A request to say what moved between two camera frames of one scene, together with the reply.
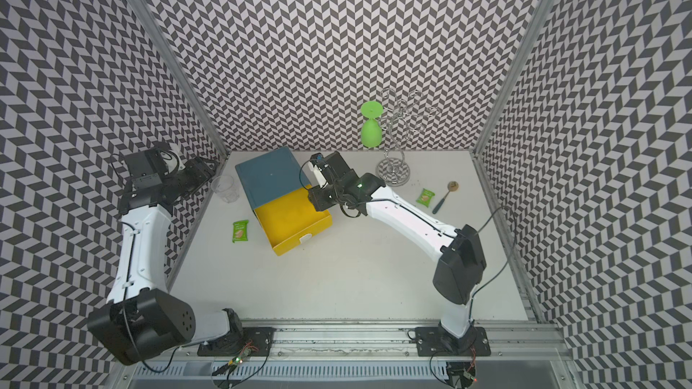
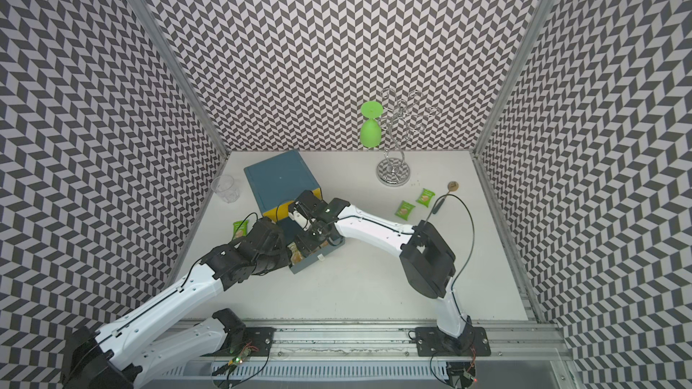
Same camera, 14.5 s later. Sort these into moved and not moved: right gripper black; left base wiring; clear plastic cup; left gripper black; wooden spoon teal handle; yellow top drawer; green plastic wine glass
Moved: yellow top drawer; left gripper black; right gripper black
Not moved: clear plastic cup; green plastic wine glass; wooden spoon teal handle; left base wiring
